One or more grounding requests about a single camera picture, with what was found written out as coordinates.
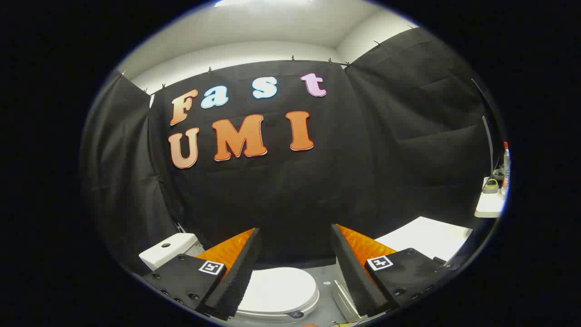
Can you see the black backdrop cloth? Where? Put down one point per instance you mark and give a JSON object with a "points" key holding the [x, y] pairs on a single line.
{"points": [[290, 190]]}

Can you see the white toilet lid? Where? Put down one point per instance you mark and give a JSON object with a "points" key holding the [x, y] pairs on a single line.
{"points": [[279, 288]]}

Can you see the small grey container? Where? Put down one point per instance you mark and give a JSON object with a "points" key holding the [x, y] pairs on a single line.
{"points": [[490, 187]]}

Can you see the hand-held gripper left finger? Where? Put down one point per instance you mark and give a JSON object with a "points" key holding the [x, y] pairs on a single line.
{"points": [[236, 277]]}

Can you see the white drawer cabinet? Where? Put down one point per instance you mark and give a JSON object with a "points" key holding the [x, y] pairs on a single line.
{"points": [[426, 236]]}

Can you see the clear bottle with red cap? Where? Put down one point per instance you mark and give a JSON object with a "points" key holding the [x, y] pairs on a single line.
{"points": [[505, 168]]}

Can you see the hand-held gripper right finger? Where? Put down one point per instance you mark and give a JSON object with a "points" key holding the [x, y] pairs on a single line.
{"points": [[356, 277]]}

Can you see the white toilet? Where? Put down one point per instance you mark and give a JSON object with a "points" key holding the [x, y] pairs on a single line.
{"points": [[165, 254]]}

